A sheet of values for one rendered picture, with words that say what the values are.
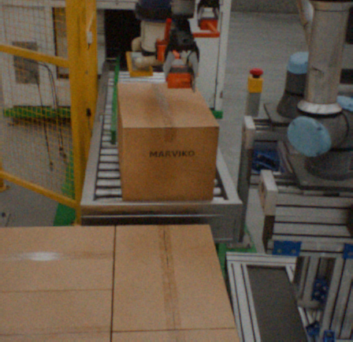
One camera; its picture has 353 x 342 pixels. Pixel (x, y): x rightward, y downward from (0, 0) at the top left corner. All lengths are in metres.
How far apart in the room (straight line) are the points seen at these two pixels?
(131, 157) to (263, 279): 0.87
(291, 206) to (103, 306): 0.70
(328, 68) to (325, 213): 0.49
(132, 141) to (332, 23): 1.03
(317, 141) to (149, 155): 0.91
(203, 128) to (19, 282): 0.92
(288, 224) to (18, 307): 0.92
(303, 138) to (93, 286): 0.91
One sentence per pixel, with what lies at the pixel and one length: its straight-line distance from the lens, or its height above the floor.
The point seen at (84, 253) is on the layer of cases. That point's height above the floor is 0.54.
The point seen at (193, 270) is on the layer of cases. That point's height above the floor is 0.54.
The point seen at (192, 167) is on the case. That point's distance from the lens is 2.17.
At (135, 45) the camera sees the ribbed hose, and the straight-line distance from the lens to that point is 2.40.
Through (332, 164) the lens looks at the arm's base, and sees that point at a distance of 1.57.
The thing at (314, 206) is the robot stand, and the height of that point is 0.93.
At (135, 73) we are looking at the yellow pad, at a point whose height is 1.13.
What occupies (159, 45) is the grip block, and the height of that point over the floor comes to 1.26.
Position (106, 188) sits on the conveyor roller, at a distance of 2.43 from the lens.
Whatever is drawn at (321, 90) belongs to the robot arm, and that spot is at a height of 1.33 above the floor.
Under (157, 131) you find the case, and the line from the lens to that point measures 2.08.
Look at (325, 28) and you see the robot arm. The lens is 1.36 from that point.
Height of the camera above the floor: 1.73
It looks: 26 degrees down
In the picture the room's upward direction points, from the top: 3 degrees clockwise
